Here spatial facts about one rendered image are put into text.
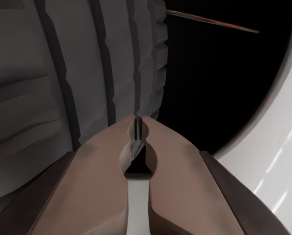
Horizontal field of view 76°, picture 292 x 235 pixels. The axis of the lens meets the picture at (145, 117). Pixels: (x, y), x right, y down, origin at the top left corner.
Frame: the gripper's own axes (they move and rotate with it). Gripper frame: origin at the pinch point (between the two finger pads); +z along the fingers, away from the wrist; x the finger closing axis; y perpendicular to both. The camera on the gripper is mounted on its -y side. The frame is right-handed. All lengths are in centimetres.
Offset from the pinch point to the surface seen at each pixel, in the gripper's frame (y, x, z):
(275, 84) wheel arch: 2.5, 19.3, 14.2
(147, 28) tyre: -4.6, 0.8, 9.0
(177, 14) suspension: -5, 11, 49
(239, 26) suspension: -2.9, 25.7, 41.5
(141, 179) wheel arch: 32.5, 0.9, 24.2
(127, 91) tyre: 0.1, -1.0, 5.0
